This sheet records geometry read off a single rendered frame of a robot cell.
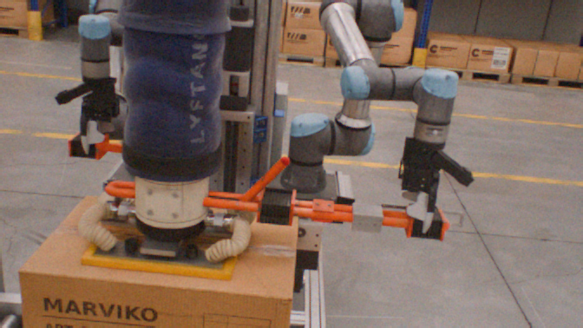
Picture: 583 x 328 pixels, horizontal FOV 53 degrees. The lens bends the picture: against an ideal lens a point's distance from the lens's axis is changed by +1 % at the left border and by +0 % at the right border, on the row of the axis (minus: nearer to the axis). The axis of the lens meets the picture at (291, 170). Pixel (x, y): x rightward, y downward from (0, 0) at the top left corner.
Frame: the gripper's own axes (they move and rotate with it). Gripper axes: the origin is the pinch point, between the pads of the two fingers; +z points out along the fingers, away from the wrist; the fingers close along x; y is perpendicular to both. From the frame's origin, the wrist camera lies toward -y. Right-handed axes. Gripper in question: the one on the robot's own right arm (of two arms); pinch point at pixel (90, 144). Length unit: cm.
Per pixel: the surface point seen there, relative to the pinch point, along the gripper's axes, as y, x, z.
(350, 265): 95, 147, 121
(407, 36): 183, 690, 74
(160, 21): 29, -36, -43
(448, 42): 242, 693, 77
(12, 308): -30, 4, 63
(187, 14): 34, -35, -45
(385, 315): 111, 103, 120
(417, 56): 200, 676, 98
